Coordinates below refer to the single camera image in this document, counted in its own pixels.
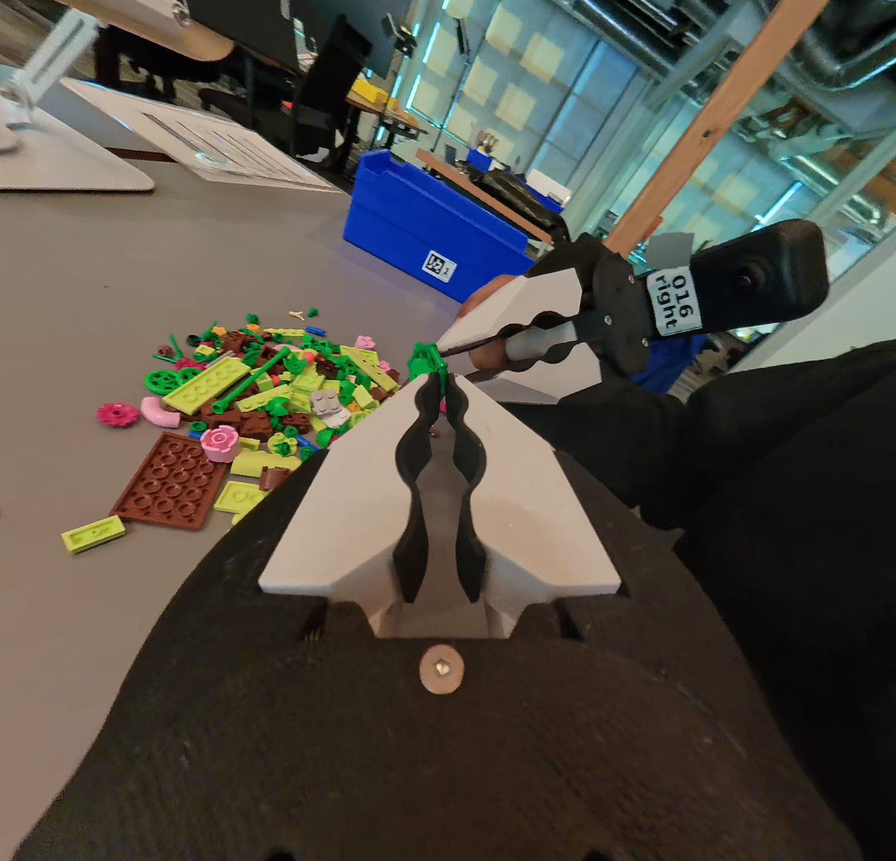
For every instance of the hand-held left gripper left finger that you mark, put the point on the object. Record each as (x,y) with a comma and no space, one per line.
(336,518)

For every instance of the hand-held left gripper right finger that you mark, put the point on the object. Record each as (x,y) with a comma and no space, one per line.
(553,525)

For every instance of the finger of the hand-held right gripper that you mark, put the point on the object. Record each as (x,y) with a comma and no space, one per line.
(546,378)
(518,301)

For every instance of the green spoked wheel piece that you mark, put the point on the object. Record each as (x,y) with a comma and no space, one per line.
(423,361)

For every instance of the person's right forearm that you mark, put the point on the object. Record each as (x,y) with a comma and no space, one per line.
(735,441)

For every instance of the person's right hand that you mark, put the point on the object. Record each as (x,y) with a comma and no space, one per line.
(483,291)

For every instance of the black bag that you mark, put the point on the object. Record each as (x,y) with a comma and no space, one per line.
(518,200)

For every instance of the wooden table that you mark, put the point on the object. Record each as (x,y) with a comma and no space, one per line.
(476,191)

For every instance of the blue storage bin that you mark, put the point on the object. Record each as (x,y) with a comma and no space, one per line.
(420,217)

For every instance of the large brown studded plate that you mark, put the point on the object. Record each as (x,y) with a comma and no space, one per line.
(168,483)

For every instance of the wooden beam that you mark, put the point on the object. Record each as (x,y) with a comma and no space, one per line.
(735,98)

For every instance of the pile of colourful toy bricks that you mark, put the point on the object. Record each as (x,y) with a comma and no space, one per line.
(210,385)

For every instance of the silver ventilation pipes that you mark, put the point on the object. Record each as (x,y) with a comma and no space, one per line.
(826,42)

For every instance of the magenta gear flower piece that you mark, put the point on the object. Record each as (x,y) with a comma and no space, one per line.
(117,414)

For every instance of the small lime studded plate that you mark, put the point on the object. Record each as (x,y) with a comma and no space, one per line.
(93,534)

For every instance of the small yellow crate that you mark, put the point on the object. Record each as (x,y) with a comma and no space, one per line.
(367,93)

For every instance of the black office chair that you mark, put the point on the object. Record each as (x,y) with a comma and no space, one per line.
(336,84)

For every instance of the document in clear sleeve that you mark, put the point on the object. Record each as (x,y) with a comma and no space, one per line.
(210,140)

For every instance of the white monitor stand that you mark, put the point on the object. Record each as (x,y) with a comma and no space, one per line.
(70,168)

